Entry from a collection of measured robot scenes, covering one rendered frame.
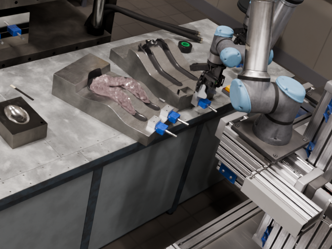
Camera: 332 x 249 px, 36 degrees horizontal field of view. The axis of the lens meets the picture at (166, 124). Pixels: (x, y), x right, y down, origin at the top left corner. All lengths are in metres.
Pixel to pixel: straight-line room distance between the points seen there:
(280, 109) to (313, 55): 2.81
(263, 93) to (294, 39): 2.94
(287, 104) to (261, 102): 0.10
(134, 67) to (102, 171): 0.57
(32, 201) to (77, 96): 0.49
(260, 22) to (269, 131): 0.40
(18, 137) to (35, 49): 0.76
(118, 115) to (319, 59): 2.79
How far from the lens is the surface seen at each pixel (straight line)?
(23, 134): 2.00
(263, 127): 1.93
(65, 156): 2.01
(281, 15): 1.96
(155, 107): 2.26
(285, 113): 1.88
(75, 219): 2.33
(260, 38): 1.80
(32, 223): 2.15
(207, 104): 2.31
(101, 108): 2.16
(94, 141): 2.09
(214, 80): 2.20
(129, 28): 4.69
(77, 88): 2.22
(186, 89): 2.39
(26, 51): 2.63
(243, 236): 2.73
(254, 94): 1.80
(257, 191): 1.89
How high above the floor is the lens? 2.15
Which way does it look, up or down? 37 degrees down
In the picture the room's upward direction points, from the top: 15 degrees clockwise
